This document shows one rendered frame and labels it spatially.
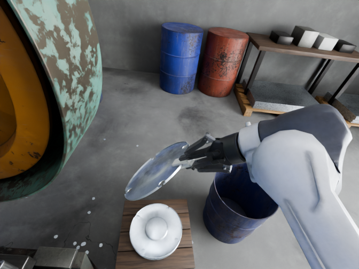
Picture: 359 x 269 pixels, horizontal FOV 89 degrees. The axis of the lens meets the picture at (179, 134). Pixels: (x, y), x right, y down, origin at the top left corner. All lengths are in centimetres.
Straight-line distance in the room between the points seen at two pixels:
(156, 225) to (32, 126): 87
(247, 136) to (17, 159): 54
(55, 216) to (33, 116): 138
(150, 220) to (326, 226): 99
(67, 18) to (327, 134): 45
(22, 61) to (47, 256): 72
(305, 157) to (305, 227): 8
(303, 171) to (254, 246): 145
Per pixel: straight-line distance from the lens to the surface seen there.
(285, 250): 181
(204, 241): 158
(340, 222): 28
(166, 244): 114
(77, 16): 40
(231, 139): 44
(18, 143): 53
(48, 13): 34
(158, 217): 118
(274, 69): 384
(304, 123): 39
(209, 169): 53
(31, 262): 92
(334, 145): 39
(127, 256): 116
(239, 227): 132
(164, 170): 62
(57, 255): 92
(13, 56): 38
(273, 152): 29
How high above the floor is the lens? 147
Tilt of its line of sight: 42 degrees down
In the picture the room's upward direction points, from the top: 8 degrees clockwise
